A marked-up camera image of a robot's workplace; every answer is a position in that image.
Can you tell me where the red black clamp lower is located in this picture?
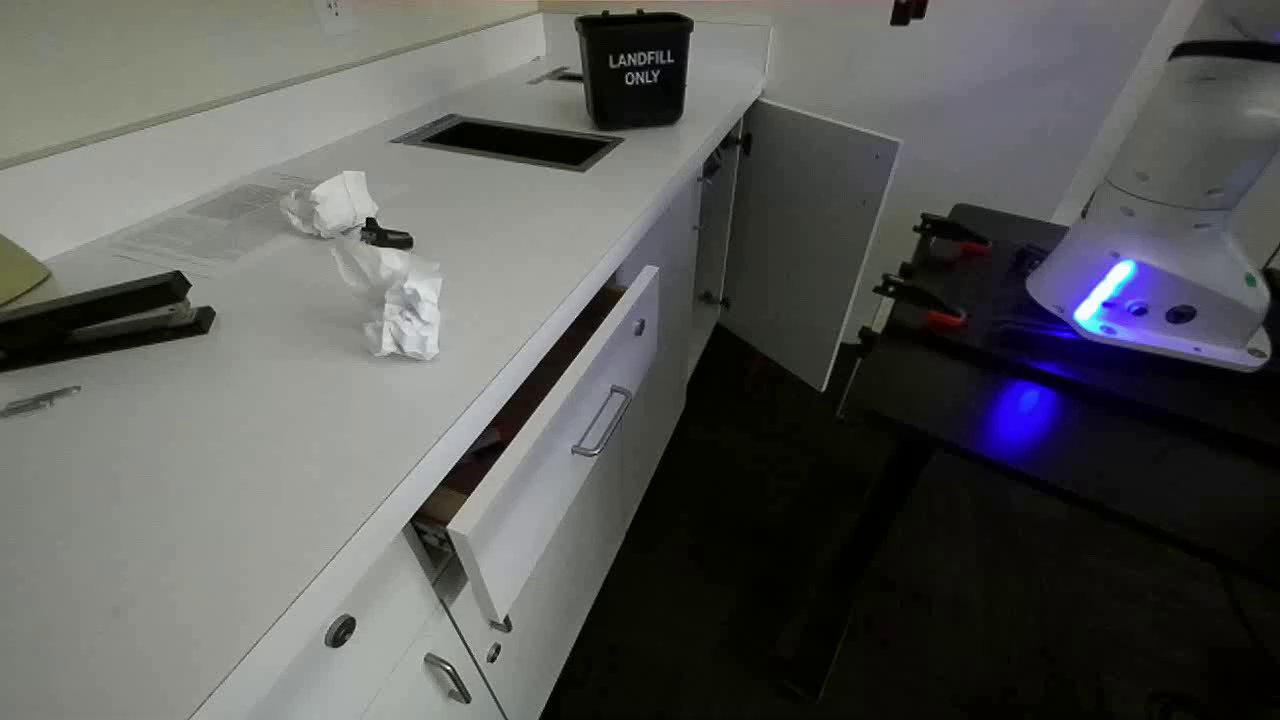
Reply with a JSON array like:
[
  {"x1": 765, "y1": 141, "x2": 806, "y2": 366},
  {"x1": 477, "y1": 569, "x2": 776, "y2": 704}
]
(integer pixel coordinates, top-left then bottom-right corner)
[{"x1": 871, "y1": 274, "x2": 970, "y2": 333}]

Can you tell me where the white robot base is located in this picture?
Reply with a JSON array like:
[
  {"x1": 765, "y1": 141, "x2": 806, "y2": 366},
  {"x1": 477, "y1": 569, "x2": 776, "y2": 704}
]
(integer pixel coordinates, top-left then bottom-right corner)
[{"x1": 1026, "y1": 38, "x2": 1280, "y2": 372}]

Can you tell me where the black robot cart table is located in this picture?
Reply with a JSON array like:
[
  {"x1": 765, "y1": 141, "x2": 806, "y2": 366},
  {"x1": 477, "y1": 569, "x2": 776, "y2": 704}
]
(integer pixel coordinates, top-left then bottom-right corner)
[{"x1": 848, "y1": 204, "x2": 1280, "y2": 583}]

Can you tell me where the lower drawer handle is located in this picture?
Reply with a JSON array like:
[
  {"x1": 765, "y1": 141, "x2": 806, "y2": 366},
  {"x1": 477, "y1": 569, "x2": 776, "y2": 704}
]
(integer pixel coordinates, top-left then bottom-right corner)
[{"x1": 426, "y1": 652, "x2": 471, "y2": 704}]

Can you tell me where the red black clamp upper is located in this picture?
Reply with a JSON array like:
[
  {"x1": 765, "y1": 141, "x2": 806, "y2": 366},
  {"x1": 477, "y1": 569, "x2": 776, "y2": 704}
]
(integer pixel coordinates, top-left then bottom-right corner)
[{"x1": 914, "y1": 212, "x2": 994, "y2": 256}]

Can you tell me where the red black clamp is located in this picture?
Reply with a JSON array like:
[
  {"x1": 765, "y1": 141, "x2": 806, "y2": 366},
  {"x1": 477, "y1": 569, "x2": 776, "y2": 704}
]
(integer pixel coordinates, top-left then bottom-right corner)
[
  {"x1": 914, "y1": 212, "x2": 994, "y2": 256},
  {"x1": 871, "y1": 274, "x2": 970, "y2": 333}
]

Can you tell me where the crumpled white paper far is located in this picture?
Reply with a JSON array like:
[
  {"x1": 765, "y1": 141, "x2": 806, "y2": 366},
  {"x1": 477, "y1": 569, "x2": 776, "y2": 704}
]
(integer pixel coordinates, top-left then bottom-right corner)
[{"x1": 281, "y1": 173, "x2": 380, "y2": 238}]

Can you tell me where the open white drawer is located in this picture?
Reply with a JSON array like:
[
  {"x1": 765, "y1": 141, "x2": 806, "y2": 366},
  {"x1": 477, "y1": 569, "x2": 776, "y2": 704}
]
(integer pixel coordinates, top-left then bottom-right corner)
[{"x1": 422, "y1": 265, "x2": 664, "y2": 627}]

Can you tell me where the crumpled white paper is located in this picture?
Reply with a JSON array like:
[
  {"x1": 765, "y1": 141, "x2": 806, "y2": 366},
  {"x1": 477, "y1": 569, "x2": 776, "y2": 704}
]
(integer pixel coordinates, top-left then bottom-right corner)
[
  {"x1": 363, "y1": 251, "x2": 446, "y2": 360},
  {"x1": 281, "y1": 173, "x2": 380, "y2": 238}
]

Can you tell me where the black marker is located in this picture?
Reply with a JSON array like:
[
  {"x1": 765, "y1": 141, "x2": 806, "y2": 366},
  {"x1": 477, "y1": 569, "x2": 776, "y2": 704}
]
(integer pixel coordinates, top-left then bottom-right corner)
[{"x1": 362, "y1": 217, "x2": 411, "y2": 251}]

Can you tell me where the silver pen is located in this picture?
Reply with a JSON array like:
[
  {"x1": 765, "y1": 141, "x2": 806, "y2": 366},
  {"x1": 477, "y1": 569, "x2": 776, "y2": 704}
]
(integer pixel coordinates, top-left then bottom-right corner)
[{"x1": 0, "y1": 382, "x2": 79, "y2": 420}]

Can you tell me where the black landfill bin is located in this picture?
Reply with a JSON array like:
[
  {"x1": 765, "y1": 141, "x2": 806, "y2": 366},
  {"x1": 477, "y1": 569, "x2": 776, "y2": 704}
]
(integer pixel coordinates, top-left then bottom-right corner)
[{"x1": 575, "y1": 12, "x2": 692, "y2": 133}]

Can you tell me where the black stapler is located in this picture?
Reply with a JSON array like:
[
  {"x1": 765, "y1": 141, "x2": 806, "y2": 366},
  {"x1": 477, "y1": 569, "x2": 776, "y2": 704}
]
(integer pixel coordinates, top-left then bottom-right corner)
[{"x1": 0, "y1": 272, "x2": 215, "y2": 366}]

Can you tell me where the crumpled white paper near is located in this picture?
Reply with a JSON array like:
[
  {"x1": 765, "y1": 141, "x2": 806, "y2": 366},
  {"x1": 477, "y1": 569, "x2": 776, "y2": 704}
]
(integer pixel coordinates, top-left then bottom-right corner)
[{"x1": 363, "y1": 251, "x2": 446, "y2": 360}]

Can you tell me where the yellow green pad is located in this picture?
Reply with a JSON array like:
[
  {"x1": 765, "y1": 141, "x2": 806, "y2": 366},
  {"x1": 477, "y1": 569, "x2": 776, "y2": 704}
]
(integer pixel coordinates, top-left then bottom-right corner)
[{"x1": 0, "y1": 234, "x2": 53, "y2": 309}]

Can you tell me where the open white cabinet door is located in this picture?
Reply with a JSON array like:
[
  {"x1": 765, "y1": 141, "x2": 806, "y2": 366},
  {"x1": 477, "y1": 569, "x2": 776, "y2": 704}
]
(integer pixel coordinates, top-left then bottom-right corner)
[{"x1": 725, "y1": 101, "x2": 901, "y2": 390}]

